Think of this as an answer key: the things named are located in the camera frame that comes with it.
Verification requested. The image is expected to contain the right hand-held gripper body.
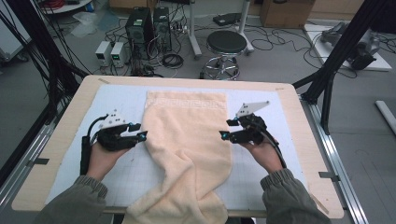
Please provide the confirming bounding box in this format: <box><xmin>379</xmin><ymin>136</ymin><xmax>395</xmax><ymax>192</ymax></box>
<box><xmin>231</xmin><ymin>100</ymin><xmax>271</xmax><ymax>146</ymax></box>

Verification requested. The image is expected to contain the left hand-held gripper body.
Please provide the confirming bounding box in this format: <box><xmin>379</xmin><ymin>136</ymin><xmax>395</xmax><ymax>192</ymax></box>
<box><xmin>96</xmin><ymin>108</ymin><xmax>139</xmax><ymax>152</ymax></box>

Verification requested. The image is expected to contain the peach towel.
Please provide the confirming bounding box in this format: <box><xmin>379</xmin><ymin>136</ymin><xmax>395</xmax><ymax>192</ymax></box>
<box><xmin>121</xmin><ymin>91</ymin><xmax>233</xmax><ymax>224</ymax></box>

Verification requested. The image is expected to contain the person's left hand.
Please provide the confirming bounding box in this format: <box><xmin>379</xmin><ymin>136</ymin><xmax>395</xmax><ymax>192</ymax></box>
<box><xmin>86</xmin><ymin>141</ymin><xmax>130</xmax><ymax>181</ymax></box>

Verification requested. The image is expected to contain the person's right hand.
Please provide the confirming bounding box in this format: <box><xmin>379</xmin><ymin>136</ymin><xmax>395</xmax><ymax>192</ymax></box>
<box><xmin>241</xmin><ymin>136</ymin><xmax>284</xmax><ymax>175</ymax></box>

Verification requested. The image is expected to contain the white grid mat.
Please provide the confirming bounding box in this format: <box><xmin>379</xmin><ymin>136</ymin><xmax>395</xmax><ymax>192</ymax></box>
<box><xmin>45</xmin><ymin>83</ymin><xmax>315</xmax><ymax>213</ymax></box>

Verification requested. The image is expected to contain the white power supply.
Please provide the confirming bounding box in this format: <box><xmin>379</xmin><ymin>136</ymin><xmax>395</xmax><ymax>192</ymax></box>
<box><xmin>94</xmin><ymin>40</ymin><xmax>113</xmax><ymax>67</ymax></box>
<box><xmin>110</xmin><ymin>41</ymin><xmax>130</xmax><ymax>68</ymax></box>

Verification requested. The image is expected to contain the black round stool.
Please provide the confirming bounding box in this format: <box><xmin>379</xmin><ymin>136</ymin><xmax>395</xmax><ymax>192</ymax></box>
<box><xmin>199</xmin><ymin>30</ymin><xmax>248</xmax><ymax>81</ymax></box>

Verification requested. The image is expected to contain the white stand leg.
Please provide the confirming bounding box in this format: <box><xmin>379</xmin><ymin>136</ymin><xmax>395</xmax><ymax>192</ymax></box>
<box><xmin>235</xmin><ymin>0</ymin><xmax>255</xmax><ymax>56</ymax></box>
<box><xmin>186</xmin><ymin>0</ymin><xmax>203</xmax><ymax>60</ymax></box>

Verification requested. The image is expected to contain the black flat device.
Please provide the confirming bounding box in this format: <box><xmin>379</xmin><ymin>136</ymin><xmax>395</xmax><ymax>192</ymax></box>
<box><xmin>212</xmin><ymin>12</ymin><xmax>242</xmax><ymax>27</ymax></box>

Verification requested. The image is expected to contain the white floor board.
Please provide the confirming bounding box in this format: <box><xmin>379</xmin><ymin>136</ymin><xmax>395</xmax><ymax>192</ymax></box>
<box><xmin>304</xmin><ymin>22</ymin><xmax>393</xmax><ymax>72</ymax></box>

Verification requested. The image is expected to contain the large black computer tower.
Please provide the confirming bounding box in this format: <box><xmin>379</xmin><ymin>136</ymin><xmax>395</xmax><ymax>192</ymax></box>
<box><xmin>124</xmin><ymin>7</ymin><xmax>155</xmax><ymax>60</ymax></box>

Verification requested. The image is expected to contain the cardboard box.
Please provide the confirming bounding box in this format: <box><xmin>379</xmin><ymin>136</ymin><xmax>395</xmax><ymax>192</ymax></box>
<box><xmin>260</xmin><ymin>0</ymin><xmax>316</xmax><ymax>30</ymax></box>

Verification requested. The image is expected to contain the clear plastic sheet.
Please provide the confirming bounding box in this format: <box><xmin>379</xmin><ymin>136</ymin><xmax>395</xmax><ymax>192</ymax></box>
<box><xmin>70</xmin><ymin>11</ymin><xmax>104</xmax><ymax>38</ymax></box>

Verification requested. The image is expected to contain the slim black computer tower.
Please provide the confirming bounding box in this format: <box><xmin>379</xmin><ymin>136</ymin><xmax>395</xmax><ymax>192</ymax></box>
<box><xmin>152</xmin><ymin>7</ymin><xmax>173</xmax><ymax>52</ymax></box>

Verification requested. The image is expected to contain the long tape strip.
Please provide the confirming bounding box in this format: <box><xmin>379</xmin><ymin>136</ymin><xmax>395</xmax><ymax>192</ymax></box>
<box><xmin>309</xmin><ymin>192</ymin><xmax>330</xmax><ymax>216</ymax></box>

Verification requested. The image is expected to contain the round white table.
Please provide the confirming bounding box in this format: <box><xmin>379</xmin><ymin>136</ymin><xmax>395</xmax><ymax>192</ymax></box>
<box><xmin>40</xmin><ymin>0</ymin><xmax>94</xmax><ymax>15</ymax></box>

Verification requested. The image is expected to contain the white tube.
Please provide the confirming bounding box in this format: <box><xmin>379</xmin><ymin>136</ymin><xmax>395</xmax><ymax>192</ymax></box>
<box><xmin>375</xmin><ymin>100</ymin><xmax>396</xmax><ymax>135</ymax></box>

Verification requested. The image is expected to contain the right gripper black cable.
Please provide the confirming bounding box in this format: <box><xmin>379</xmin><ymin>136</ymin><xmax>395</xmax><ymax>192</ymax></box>
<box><xmin>258</xmin><ymin>125</ymin><xmax>288</xmax><ymax>169</ymax></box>

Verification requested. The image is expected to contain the coiled black cable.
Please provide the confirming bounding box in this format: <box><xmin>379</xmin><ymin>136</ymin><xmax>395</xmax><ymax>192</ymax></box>
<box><xmin>162</xmin><ymin>53</ymin><xmax>185</xmax><ymax>69</ymax></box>

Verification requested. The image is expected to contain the metal bracket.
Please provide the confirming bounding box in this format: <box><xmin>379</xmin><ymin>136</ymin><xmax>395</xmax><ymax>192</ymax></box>
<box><xmin>318</xmin><ymin>171</ymin><xmax>341</xmax><ymax>182</ymax></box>
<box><xmin>26</xmin><ymin>158</ymin><xmax>50</xmax><ymax>166</ymax></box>

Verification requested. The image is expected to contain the aluminium rail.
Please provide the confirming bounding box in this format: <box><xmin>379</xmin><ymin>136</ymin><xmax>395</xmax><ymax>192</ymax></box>
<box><xmin>300</xmin><ymin>94</ymin><xmax>370</xmax><ymax>224</ymax></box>
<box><xmin>0</xmin><ymin>102</ymin><xmax>68</xmax><ymax>216</ymax></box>

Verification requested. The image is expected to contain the black frame post with cables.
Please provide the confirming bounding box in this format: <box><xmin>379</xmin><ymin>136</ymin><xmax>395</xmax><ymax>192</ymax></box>
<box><xmin>6</xmin><ymin>0</ymin><xmax>90</xmax><ymax>125</ymax></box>

